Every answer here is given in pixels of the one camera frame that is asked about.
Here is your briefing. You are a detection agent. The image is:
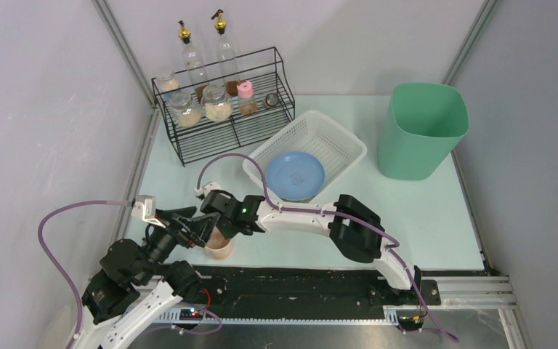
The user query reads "pink mug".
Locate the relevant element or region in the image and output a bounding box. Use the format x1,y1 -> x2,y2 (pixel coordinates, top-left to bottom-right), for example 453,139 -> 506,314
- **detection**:
204,227 -> 235,260

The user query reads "blue plate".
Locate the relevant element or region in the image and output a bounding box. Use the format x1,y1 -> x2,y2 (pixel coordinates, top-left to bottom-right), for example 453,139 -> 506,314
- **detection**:
264,151 -> 326,201

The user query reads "glass jar beige powder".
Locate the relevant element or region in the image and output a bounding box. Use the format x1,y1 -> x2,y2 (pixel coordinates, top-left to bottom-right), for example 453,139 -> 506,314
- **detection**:
168,92 -> 203,128

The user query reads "pink lid spice bottle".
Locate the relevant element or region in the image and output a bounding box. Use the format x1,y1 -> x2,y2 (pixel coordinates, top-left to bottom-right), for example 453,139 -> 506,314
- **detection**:
237,80 -> 258,116

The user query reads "glass jar clamp lid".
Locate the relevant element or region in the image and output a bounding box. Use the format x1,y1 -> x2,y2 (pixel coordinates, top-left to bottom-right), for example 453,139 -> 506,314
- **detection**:
201,84 -> 233,122

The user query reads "small black lid spice jar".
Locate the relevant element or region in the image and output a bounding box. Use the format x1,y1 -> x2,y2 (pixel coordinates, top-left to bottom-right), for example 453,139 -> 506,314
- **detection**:
263,93 -> 280,109

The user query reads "white plastic basket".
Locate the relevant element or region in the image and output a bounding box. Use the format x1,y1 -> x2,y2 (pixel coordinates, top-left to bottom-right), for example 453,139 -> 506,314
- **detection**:
243,110 -> 367,202

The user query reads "blue label spice jar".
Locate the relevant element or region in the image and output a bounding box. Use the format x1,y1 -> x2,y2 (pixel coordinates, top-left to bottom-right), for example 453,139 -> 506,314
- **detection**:
155,66 -> 180,93

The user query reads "oil bottle gold spout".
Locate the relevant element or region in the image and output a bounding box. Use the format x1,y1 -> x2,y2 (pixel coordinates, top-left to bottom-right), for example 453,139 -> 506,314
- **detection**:
178,20 -> 209,102
211,9 -> 240,97

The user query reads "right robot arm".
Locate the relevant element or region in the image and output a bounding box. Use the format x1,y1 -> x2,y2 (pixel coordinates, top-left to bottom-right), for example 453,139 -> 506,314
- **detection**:
195,188 -> 420,290

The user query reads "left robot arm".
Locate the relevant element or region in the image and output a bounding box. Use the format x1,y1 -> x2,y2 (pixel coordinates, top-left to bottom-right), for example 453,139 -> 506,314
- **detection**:
71,201 -> 220,348

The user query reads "green trash bin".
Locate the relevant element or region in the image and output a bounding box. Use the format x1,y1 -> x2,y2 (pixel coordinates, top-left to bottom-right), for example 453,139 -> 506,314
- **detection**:
377,82 -> 469,181

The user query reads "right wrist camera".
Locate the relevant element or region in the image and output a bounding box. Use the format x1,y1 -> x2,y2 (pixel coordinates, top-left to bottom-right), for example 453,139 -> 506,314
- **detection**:
195,182 -> 222,200

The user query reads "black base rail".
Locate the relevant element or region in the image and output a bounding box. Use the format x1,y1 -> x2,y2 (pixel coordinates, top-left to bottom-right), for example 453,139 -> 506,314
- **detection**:
185,265 -> 441,321

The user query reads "black wire rack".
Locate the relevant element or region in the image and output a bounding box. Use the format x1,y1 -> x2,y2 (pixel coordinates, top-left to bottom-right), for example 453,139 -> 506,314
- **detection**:
151,47 -> 296,166

